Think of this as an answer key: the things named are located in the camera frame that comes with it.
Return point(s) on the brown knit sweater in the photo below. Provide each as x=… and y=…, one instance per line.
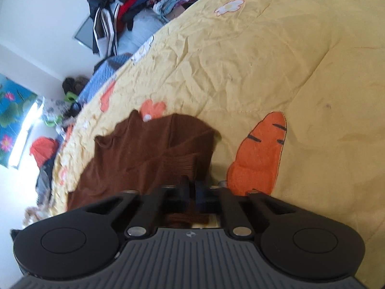
x=144, y=156

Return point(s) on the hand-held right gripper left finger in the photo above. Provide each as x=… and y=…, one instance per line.
x=184, y=197

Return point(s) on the blue floral curtain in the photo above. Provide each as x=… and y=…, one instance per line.
x=13, y=111

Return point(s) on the yellow carrot print blanket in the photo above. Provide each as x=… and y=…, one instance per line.
x=240, y=66

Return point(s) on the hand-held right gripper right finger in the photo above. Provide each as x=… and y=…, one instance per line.
x=201, y=198

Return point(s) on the dark clothes heap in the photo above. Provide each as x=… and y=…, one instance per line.
x=45, y=180

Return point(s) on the dark plush item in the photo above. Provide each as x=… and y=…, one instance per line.
x=75, y=85

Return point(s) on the red cloth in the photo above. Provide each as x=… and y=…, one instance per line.
x=43, y=150

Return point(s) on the blue bed sheet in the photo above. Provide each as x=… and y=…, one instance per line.
x=99, y=76

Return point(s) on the green plastic item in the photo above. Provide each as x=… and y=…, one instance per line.
x=51, y=122
x=71, y=97

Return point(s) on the grey framed panel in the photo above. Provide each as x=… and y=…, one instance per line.
x=84, y=34

